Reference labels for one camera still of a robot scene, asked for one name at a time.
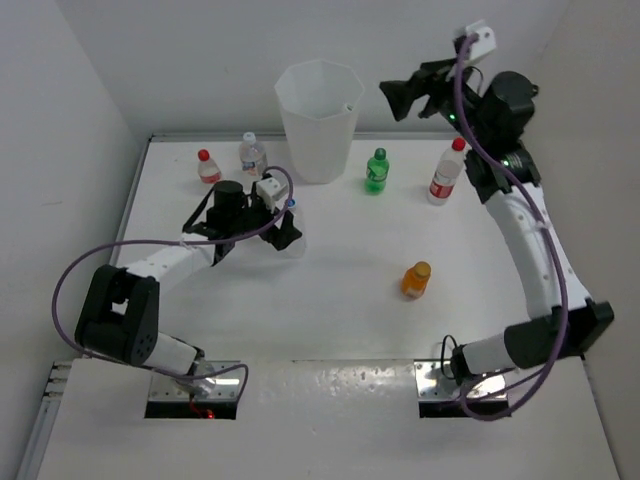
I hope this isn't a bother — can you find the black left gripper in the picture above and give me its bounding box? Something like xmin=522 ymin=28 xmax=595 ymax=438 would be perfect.
xmin=229 ymin=191 xmax=301 ymax=249

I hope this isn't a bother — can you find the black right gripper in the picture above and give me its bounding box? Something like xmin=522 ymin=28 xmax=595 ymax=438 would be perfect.
xmin=381 ymin=55 xmax=490 ymax=148

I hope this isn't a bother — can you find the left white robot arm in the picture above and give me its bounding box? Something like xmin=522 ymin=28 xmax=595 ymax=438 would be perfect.
xmin=74 ymin=175 xmax=303 ymax=377

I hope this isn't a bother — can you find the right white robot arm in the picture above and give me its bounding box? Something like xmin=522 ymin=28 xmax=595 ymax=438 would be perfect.
xmin=449 ymin=71 xmax=614 ymax=384

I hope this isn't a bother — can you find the white plastic bin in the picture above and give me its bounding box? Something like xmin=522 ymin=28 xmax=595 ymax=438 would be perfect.
xmin=274 ymin=59 xmax=365 ymax=184

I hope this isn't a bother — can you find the green soda bottle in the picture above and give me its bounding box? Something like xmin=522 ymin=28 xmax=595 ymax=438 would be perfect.
xmin=365 ymin=148 xmax=390 ymax=194

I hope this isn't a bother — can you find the white-cap clear labelled bottle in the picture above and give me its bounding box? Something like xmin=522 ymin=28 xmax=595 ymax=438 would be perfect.
xmin=239 ymin=132 xmax=268 ymax=176

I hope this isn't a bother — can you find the tall red-cap red-label bottle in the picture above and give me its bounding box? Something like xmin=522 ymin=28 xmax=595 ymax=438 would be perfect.
xmin=428 ymin=137 xmax=467 ymax=206

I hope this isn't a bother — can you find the small red-cap red-label bottle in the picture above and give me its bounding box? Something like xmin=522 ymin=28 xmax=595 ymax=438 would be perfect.
xmin=197 ymin=149 xmax=222 ymax=184

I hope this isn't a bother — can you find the orange juice bottle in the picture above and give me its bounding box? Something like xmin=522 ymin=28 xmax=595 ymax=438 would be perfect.
xmin=400 ymin=261 xmax=432 ymax=299

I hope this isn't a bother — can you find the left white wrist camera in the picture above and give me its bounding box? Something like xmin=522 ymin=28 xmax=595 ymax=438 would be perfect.
xmin=256 ymin=176 xmax=288 ymax=212

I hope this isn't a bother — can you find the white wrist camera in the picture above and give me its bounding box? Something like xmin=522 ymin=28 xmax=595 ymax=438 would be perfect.
xmin=256 ymin=176 xmax=288 ymax=212
xmin=454 ymin=20 xmax=497 ymax=65

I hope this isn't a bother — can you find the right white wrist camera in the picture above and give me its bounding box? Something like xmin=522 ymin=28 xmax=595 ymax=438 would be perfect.
xmin=454 ymin=20 xmax=497 ymax=65

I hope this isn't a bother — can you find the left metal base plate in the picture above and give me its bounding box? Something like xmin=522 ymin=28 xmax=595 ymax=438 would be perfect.
xmin=148 ymin=360 xmax=244 ymax=404

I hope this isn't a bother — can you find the metal base plate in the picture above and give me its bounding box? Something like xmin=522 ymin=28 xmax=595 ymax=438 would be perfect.
xmin=414 ymin=359 xmax=506 ymax=403
xmin=148 ymin=360 xmax=244 ymax=404

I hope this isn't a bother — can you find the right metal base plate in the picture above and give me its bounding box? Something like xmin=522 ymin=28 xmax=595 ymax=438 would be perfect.
xmin=414 ymin=359 xmax=506 ymax=403

